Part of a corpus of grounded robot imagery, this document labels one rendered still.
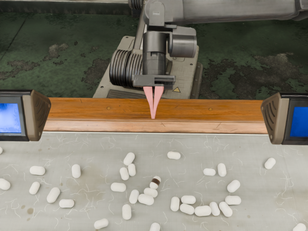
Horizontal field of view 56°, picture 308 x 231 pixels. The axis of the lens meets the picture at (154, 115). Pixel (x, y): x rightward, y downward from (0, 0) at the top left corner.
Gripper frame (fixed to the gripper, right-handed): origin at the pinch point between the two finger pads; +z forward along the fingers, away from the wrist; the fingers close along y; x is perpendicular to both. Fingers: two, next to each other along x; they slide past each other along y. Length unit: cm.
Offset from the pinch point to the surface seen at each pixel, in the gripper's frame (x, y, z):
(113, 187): 0.9, -9.2, 17.5
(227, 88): 131, 50, -25
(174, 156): 6.9, 5.7, 10.6
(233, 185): 1.3, 19.8, 16.6
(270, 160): 5.9, 30.5, 11.0
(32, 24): 180, -109, -85
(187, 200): -0.8, 8.3, 20.0
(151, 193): 0.2, -0.1, 18.7
